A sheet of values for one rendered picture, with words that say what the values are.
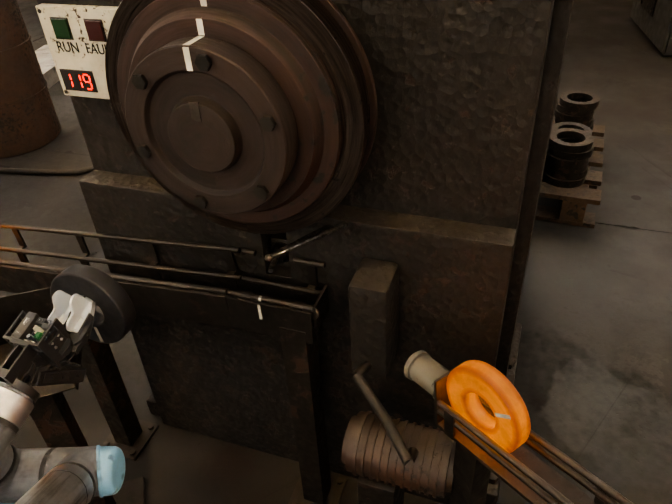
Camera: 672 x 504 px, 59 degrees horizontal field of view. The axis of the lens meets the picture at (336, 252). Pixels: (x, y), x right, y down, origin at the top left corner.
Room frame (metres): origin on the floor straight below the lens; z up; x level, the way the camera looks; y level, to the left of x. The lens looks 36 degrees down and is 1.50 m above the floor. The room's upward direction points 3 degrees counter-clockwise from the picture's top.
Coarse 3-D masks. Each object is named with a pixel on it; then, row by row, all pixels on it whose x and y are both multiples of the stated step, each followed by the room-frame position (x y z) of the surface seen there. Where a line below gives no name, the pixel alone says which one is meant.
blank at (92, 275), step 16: (64, 272) 0.81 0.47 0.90; (80, 272) 0.80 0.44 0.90; (96, 272) 0.81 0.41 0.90; (64, 288) 0.81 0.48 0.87; (80, 288) 0.79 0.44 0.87; (96, 288) 0.78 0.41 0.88; (112, 288) 0.79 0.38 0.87; (112, 304) 0.77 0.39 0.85; (128, 304) 0.79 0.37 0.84; (96, 320) 0.80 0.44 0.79; (112, 320) 0.77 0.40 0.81; (128, 320) 0.77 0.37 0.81; (96, 336) 0.79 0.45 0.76; (112, 336) 0.78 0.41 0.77
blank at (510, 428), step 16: (464, 368) 0.65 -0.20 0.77; (480, 368) 0.64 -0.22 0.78; (448, 384) 0.68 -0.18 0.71; (464, 384) 0.65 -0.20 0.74; (480, 384) 0.62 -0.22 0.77; (496, 384) 0.61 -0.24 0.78; (512, 384) 0.61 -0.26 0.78; (464, 400) 0.65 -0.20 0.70; (496, 400) 0.59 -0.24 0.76; (512, 400) 0.59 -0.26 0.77; (464, 416) 0.64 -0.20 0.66; (480, 416) 0.63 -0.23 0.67; (496, 416) 0.59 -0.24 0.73; (512, 416) 0.57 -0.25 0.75; (528, 416) 0.58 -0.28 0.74; (496, 432) 0.59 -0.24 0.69; (512, 432) 0.56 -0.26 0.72; (528, 432) 0.57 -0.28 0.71; (512, 448) 0.56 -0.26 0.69
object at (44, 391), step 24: (48, 288) 1.00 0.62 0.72; (0, 312) 0.97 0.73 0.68; (48, 312) 0.99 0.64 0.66; (0, 336) 0.97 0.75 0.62; (0, 360) 0.91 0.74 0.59; (72, 360) 0.85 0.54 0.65; (72, 384) 0.82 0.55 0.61; (48, 408) 0.86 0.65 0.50; (48, 432) 0.85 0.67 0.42; (72, 432) 0.87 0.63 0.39
